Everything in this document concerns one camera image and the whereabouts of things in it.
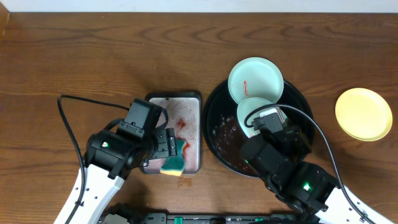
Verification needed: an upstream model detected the green yellow sponge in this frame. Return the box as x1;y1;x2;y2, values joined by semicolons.
160;139;186;177

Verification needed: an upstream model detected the mint plate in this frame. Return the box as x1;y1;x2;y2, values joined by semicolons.
228;57;284;104
236;96;289;139

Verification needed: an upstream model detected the yellow plate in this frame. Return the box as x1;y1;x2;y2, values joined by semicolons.
335;88;393;141

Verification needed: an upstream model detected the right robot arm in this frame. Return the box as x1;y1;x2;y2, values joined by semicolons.
239;126;390;223

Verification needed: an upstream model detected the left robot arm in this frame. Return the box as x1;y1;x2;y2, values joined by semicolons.
55;129;185;223

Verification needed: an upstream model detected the black rectangular soapy tray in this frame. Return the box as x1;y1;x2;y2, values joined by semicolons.
142;91;201;174

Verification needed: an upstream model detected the black round tray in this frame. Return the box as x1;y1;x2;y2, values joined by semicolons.
201;80;315;178

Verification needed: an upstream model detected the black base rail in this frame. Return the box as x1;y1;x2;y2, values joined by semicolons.
97;203;304;224

